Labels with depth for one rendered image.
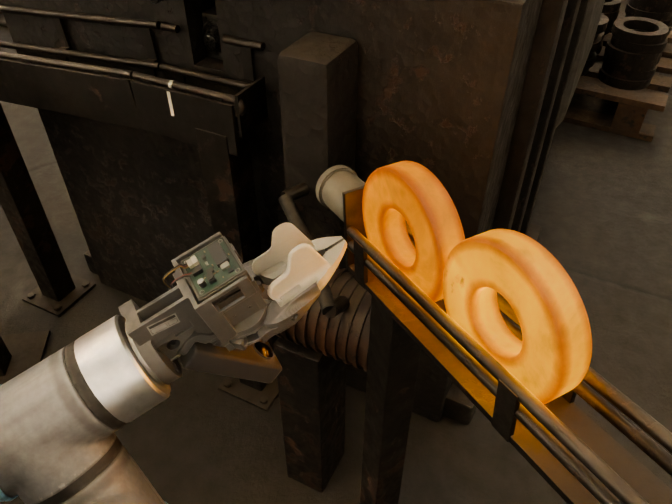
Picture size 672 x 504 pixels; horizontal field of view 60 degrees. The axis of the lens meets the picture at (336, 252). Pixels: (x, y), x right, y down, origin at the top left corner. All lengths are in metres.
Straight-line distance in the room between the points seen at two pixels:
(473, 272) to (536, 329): 0.08
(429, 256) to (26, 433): 0.39
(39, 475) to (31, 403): 0.06
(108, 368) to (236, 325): 0.11
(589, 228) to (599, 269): 0.19
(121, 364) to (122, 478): 0.11
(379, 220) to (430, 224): 0.10
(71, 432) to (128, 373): 0.07
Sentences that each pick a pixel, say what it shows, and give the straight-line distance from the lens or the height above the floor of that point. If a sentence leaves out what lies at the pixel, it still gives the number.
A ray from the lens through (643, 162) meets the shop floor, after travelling 2.33.
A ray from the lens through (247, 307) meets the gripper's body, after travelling 0.54.
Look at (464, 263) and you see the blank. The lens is 0.53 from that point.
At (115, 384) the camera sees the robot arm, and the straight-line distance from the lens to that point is 0.54.
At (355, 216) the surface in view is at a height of 0.69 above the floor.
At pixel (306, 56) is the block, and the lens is 0.79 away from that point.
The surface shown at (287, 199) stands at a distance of 0.85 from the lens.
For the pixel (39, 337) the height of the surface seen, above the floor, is 0.01.
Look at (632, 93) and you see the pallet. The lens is 2.45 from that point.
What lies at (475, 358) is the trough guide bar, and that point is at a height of 0.69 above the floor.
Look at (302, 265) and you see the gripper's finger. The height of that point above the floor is 0.74.
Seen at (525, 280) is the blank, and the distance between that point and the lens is 0.47.
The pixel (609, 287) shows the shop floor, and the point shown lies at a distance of 1.74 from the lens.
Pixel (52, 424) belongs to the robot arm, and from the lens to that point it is 0.56.
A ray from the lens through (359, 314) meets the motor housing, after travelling 0.79.
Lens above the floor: 1.10
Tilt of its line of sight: 41 degrees down
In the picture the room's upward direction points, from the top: straight up
